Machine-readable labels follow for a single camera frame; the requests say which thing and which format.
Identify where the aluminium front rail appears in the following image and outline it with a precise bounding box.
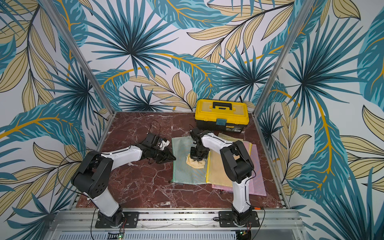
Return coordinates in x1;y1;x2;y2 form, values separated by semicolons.
44;209;310;240

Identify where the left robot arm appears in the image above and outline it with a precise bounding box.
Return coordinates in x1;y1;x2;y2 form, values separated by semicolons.
71;133;176;227

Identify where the green-zip clear mesh bag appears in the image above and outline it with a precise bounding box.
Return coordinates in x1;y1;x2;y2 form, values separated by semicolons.
172;137;207;185

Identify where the yellow black toolbox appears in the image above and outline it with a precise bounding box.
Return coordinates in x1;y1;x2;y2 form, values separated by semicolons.
195;99;250;133

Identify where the yellow mesh document bag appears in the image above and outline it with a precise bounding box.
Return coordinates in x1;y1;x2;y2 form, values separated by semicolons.
218;133;252;155

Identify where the pink red-zip mesh bag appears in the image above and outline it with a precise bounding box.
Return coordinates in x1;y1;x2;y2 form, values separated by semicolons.
211;140;255;194

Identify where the yellow-green mesh document bag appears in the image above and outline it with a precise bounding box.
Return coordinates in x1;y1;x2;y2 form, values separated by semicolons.
206;150;233;188

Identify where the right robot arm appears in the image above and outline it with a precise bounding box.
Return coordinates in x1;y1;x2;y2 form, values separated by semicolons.
190;128;254;227

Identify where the cream wiping cloth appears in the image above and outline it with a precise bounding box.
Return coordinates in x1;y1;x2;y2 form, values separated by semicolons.
186;154;207;169

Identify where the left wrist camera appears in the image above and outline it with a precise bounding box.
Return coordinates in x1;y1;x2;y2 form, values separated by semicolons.
158;140;170;151

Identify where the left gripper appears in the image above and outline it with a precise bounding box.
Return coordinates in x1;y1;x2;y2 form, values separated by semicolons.
150;146;177;164

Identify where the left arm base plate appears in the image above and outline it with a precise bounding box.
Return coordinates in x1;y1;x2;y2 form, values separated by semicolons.
95;212;139;229

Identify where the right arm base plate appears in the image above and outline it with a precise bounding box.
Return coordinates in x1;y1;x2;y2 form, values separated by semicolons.
214;211;260;228

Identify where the pink mesh document bag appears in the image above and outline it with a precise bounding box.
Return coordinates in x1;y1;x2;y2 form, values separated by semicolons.
249;144;267;197

